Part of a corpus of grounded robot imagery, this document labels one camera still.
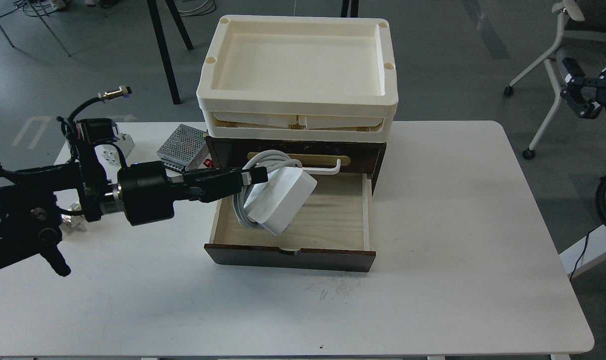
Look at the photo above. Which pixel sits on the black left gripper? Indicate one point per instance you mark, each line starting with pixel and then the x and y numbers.
pixel 148 194

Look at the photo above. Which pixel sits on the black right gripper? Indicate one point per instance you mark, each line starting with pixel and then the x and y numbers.
pixel 584 108

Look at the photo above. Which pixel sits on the white power strip with cable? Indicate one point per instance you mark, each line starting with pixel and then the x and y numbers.
pixel 271 206

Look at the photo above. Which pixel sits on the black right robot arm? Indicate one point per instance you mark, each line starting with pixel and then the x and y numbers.
pixel 586 96

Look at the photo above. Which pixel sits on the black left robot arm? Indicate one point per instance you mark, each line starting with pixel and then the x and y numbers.
pixel 32 207

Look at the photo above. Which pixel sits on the metal mesh power supply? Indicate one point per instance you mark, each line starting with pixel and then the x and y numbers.
pixel 184 150

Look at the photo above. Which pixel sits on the white office chair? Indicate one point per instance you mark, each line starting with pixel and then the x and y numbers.
pixel 565 10

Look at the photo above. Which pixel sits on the cream plastic tray top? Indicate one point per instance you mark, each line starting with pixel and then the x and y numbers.
pixel 294 78

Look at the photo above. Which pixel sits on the open wooden drawer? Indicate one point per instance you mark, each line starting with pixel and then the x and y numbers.
pixel 331 232

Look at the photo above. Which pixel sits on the silver white metal connector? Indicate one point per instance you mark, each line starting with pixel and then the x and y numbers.
pixel 73 223

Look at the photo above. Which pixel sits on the white drawer handle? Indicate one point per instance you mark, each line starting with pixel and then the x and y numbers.
pixel 328 169

